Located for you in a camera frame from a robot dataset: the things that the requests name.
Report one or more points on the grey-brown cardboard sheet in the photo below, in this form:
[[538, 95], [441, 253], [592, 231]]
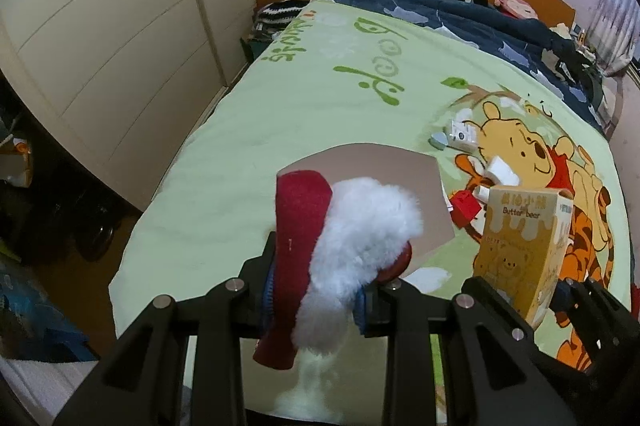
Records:
[[400, 176]]

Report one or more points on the yellow cartoon bear box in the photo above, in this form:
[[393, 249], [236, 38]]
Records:
[[520, 251]]

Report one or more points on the red toy block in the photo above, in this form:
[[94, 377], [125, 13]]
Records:
[[465, 206]]

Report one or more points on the pink plush toy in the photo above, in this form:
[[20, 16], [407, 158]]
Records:
[[515, 6]]

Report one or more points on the small white box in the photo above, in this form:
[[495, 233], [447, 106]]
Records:
[[462, 135]]

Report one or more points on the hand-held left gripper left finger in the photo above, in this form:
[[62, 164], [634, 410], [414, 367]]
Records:
[[267, 292]]

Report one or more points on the green cartoon printed blanket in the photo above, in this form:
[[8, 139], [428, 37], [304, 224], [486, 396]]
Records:
[[300, 106]]

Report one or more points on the blue bag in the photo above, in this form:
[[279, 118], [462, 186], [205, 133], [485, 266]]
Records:
[[35, 321]]

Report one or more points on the navy patterned duvet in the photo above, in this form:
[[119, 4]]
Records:
[[450, 16]]

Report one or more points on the black white knitted cloth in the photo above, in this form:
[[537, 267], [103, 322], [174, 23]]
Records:
[[277, 15]]

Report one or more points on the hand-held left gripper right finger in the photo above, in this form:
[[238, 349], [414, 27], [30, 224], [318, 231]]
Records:
[[361, 306]]

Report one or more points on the pink patterned curtain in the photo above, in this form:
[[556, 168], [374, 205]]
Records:
[[617, 21]]

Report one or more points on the pale blue heart-shaped item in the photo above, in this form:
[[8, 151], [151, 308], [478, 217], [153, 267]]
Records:
[[439, 140]]

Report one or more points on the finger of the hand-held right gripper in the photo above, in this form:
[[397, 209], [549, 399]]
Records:
[[562, 300], [520, 335]]

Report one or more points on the white rectangular block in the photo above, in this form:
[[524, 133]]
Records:
[[502, 171]]

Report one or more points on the red santa hat white fur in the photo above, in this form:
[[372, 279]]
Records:
[[345, 236]]

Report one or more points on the cream wardrobe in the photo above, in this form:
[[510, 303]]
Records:
[[110, 31]]

